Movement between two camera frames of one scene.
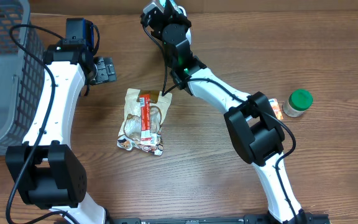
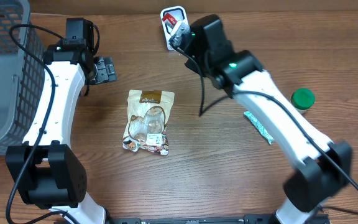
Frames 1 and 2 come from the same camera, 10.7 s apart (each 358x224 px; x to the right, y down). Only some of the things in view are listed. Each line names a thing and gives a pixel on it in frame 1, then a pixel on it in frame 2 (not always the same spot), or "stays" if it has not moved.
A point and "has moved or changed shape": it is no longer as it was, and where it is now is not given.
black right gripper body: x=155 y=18 -> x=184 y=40
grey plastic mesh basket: x=12 y=81 stays
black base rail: x=310 y=219 stays
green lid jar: x=299 y=101 stays
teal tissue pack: x=176 y=8 has moved or changed shape
